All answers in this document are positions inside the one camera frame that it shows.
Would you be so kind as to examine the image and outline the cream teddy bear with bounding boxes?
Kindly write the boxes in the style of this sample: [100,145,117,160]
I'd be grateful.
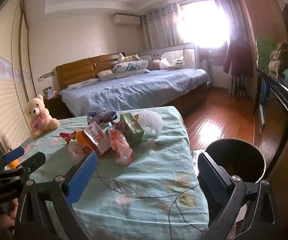
[26,94,60,139]

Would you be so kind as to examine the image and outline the dark coat on rack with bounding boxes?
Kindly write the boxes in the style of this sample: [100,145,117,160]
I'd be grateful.
[223,36,254,77]

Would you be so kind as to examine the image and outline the orange white plastic bag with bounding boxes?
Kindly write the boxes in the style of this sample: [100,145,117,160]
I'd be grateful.
[108,128,133,165]

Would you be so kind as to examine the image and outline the wooden wardrobe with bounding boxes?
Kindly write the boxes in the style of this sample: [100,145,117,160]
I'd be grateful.
[240,0,288,96]

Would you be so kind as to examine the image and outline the grey bed guard rail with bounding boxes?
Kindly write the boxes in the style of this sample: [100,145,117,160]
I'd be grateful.
[138,43,201,69]

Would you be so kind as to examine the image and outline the blue white patterned pillow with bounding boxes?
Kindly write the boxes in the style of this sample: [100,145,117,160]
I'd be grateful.
[112,60,150,75]

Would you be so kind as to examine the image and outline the pink plush toy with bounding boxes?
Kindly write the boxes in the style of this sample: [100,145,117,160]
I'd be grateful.
[148,58,171,70]

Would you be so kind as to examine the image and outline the orange knitted toy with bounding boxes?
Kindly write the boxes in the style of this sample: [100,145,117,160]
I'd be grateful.
[8,160,18,170]

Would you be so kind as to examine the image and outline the wooden headboard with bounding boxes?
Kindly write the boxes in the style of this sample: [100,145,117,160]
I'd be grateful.
[56,53,118,90]

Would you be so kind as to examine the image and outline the grey striped curtain left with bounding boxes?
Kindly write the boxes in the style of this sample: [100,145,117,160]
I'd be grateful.
[141,2,184,50]

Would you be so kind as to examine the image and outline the white plush toys on headboard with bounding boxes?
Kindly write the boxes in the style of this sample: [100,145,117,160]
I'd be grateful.
[117,53,140,63]

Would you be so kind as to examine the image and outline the white air conditioner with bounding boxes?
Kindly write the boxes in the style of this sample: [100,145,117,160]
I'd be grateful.
[112,15,141,26]

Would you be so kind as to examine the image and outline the large bed blue sheet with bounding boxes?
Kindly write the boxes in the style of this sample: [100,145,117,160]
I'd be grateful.
[60,69,211,116]

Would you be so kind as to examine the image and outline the white foam fruit net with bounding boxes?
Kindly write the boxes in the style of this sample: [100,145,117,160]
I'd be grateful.
[137,109,164,137]

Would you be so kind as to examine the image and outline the stack of green boxes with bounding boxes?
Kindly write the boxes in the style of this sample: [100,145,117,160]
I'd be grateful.
[256,40,277,69]

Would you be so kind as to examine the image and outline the black tv cabinet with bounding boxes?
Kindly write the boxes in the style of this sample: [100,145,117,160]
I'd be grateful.
[253,68,288,176]

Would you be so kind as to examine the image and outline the green carton box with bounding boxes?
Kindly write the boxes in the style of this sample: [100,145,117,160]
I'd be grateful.
[120,113,144,146]

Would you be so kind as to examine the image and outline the dark wooden nightstand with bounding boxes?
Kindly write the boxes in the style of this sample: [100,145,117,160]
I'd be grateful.
[44,94,72,120]

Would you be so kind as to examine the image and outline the red snack bag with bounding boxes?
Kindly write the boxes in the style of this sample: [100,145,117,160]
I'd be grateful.
[59,131,77,144]

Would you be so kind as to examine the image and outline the brown plush toy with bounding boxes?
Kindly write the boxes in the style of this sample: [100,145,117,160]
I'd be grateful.
[268,41,288,75]

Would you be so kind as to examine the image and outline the blue tissue pack wrapper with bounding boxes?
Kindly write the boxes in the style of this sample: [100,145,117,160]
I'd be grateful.
[86,111,117,125]

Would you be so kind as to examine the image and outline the teal floral bed cover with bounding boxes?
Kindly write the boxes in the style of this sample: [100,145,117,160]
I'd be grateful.
[16,106,211,240]

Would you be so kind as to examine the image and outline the white red bag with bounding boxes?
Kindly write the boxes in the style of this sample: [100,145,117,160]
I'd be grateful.
[68,140,89,164]

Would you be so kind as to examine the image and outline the round black white trash bin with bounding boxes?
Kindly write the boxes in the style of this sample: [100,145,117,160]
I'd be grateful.
[205,138,266,183]

